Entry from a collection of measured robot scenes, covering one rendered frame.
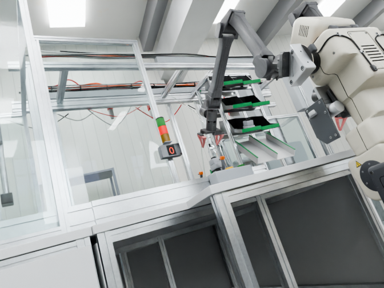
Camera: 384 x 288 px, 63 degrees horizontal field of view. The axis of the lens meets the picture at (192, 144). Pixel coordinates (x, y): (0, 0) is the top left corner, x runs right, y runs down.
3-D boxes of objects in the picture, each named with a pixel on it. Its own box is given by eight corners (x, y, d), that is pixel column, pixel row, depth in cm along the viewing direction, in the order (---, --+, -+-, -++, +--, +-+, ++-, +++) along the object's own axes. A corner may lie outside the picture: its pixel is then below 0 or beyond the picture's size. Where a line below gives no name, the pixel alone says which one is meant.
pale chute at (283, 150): (294, 155, 185) (295, 148, 183) (276, 160, 181) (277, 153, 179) (266, 138, 209) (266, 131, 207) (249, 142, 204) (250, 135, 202)
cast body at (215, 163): (223, 166, 170) (219, 154, 172) (216, 168, 167) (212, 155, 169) (216, 171, 177) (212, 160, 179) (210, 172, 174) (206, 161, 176)
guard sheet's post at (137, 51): (183, 193, 172) (137, 43, 200) (178, 194, 170) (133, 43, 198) (181, 195, 174) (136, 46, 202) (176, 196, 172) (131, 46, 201)
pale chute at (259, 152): (276, 159, 178) (277, 152, 176) (256, 164, 173) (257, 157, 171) (248, 140, 201) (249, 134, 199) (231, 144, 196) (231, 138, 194)
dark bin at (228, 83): (243, 83, 194) (241, 71, 193) (224, 86, 189) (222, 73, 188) (222, 88, 220) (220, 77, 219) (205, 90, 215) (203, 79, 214)
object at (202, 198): (390, 146, 138) (387, 139, 139) (211, 194, 103) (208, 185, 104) (295, 186, 200) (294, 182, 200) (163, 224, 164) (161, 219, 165)
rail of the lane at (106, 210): (272, 182, 160) (264, 162, 163) (97, 227, 116) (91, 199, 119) (265, 185, 165) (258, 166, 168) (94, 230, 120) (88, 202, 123)
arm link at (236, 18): (224, 1, 140) (243, 4, 144) (214, 28, 150) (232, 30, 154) (270, 66, 116) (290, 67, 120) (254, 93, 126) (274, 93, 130)
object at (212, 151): (235, 172, 267) (221, 132, 278) (222, 175, 260) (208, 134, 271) (227, 177, 279) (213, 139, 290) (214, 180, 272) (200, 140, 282)
